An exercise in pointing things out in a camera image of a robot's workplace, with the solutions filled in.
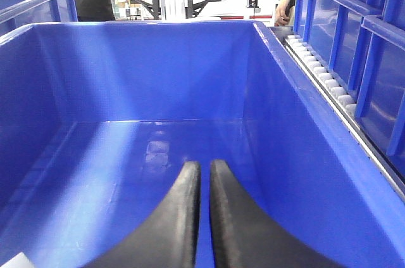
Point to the large blue bin right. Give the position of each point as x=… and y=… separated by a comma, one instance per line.
x=97, y=120

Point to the blue stacked bins right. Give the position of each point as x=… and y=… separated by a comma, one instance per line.
x=361, y=43

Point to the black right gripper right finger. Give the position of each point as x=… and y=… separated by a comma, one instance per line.
x=244, y=235

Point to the white roller track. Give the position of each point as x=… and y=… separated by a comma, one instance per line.
x=343, y=105

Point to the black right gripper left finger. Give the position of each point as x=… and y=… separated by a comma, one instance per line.
x=168, y=237

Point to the blue bin far left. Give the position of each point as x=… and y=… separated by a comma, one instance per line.
x=16, y=13

